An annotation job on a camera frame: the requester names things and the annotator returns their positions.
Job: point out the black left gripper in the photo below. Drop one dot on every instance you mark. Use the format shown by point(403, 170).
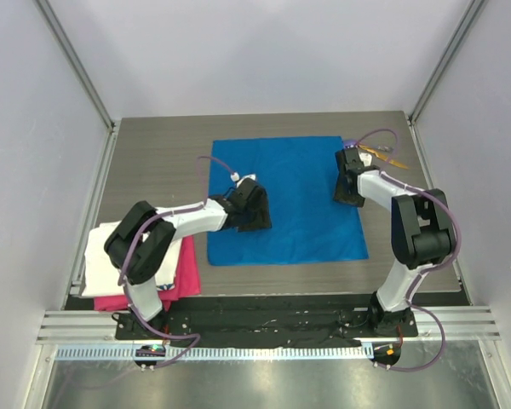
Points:
point(262, 219)

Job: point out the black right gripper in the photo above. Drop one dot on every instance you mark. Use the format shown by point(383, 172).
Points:
point(346, 192)

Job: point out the blue cloth napkin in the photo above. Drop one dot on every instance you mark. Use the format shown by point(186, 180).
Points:
point(308, 226)

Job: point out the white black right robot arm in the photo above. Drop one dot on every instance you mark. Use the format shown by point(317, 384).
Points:
point(424, 234)

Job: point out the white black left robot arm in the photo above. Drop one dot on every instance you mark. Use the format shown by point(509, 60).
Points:
point(139, 243)

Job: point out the iridescent purple spoon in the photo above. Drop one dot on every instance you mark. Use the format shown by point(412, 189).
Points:
point(349, 143)

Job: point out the pink folded cloth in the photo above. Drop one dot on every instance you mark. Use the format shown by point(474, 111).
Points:
point(187, 282)

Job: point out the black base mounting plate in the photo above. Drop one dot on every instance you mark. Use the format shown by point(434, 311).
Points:
point(247, 325)

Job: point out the white folded cloth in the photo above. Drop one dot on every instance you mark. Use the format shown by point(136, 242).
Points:
point(101, 278)

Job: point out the slotted white cable duct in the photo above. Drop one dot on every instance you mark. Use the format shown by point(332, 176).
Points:
point(139, 351)

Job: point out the aluminium front frame rail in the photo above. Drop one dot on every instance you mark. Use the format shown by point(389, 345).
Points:
point(453, 323)

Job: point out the right aluminium corner post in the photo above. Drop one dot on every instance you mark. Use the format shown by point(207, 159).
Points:
point(452, 48)

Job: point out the aluminium corner post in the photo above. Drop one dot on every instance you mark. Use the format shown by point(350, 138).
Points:
point(452, 48)
point(59, 33)

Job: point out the left aluminium corner post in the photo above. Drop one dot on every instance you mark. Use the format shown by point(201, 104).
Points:
point(59, 33)

